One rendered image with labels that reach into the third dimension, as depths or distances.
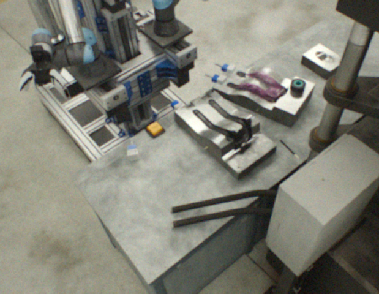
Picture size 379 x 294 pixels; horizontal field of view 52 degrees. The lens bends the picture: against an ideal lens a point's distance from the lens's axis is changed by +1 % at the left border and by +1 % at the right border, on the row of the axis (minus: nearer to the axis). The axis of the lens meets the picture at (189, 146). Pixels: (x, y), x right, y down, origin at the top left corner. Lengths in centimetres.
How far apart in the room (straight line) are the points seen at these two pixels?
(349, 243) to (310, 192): 77
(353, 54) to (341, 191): 38
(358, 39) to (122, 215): 124
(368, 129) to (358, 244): 56
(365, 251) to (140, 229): 98
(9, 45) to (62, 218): 216
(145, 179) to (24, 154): 159
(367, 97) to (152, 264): 107
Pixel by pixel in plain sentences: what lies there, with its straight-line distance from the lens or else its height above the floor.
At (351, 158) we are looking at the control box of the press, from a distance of 122.
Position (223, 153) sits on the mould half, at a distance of 189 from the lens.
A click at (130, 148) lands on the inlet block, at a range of 201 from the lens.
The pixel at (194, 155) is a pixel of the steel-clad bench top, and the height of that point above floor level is 80.
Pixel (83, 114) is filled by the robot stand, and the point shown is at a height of 21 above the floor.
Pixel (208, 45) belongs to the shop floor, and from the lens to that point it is 389.
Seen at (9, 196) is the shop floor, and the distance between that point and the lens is 315.
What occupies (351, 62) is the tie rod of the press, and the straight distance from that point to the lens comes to 122.
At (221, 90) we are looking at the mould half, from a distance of 221.
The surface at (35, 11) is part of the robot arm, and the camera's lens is 194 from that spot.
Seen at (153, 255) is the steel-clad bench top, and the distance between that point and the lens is 175.
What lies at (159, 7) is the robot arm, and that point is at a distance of 221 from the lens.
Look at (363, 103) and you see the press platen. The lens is 128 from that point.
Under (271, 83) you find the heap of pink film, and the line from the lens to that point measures 221.
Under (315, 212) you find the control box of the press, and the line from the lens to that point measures 109.
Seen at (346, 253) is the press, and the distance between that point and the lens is 184.
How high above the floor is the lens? 241
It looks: 53 degrees down
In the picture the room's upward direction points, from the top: 5 degrees counter-clockwise
